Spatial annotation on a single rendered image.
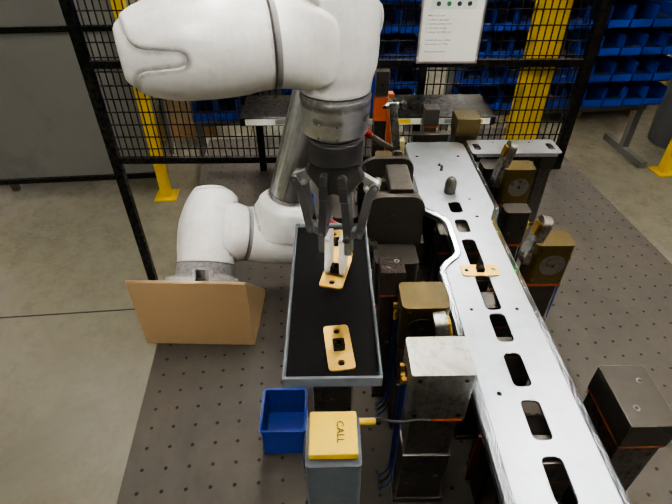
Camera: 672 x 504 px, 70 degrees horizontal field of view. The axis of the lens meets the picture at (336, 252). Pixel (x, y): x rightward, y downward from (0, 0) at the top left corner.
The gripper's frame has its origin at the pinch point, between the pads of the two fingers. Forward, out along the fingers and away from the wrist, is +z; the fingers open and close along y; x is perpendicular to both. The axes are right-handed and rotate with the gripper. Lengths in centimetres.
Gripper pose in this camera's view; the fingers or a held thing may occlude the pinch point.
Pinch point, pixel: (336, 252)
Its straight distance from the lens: 76.7
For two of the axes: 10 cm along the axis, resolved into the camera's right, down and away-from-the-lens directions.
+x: 2.3, -6.0, 7.6
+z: 0.0, 7.8, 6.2
